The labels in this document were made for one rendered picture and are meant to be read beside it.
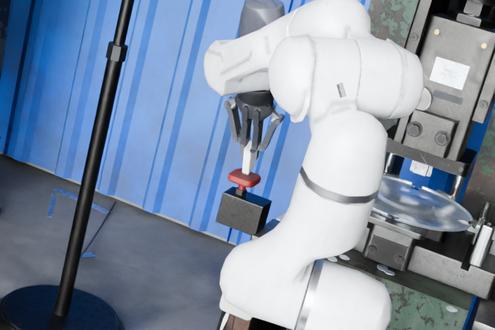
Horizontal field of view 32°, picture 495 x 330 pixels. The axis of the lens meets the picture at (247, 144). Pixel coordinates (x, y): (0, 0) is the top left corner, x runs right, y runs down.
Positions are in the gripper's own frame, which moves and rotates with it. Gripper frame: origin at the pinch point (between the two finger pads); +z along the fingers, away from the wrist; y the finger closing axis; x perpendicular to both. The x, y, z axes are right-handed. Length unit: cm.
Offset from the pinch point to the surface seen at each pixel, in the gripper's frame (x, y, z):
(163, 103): 108, -79, 88
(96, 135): 23, -54, 32
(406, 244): 1.2, 36.6, 8.9
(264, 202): -3.8, 5.9, 7.3
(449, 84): 24.0, 33.9, -17.0
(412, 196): 12.4, 33.8, 5.8
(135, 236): 67, -68, 119
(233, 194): -5.5, -0.5, 6.5
